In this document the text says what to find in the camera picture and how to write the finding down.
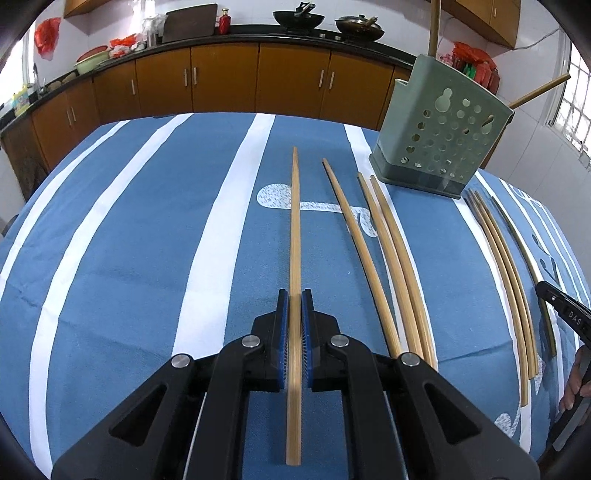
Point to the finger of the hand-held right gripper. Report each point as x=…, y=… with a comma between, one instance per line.
x=570, y=316

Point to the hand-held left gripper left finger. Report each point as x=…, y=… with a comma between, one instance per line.
x=281, y=341

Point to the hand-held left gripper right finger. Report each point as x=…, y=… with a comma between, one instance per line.
x=308, y=341

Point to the light bamboo chopstick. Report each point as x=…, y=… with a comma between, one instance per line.
x=517, y=277
x=540, y=90
x=295, y=230
x=365, y=258
x=504, y=277
x=510, y=277
x=412, y=277
x=399, y=277
x=434, y=27

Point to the green perforated chopstick holder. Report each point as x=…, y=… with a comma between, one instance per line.
x=429, y=138

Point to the person's right hand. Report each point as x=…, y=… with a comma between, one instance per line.
x=571, y=387

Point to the dark thin chopstick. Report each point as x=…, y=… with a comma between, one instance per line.
x=521, y=244

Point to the blue white striped tablecloth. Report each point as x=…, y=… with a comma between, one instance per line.
x=138, y=230

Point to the barred window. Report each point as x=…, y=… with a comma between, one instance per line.
x=577, y=115

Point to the red bag with bottles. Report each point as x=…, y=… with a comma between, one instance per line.
x=480, y=69

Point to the wooden lower kitchen cabinets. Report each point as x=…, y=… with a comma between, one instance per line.
x=221, y=78

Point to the gas stove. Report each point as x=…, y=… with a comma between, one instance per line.
x=325, y=34

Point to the black kitchen countertop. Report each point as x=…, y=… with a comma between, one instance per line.
x=207, y=39

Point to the steel wok with lid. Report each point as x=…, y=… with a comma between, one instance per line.
x=360, y=27

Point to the black wok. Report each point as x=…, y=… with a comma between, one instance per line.
x=293, y=18

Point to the red bottle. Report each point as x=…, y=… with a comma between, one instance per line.
x=225, y=23

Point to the dark cutting board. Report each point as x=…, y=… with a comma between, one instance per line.
x=189, y=23

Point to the green basin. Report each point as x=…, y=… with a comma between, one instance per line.
x=92, y=64

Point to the red plastic bags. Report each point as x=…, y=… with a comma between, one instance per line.
x=124, y=44

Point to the clear plastic container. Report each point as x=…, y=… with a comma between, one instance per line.
x=152, y=30

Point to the red basin lid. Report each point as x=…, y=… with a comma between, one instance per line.
x=92, y=50

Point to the yellow dish soap bottle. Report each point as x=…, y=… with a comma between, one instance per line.
x=21, y=101

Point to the metal faucet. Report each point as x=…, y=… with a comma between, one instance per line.
x=38, y=78

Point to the sliding window over sink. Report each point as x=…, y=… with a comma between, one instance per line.
x=9, y=78

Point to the hanging red plastic bag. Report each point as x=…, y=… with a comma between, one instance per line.
x=48, y=37

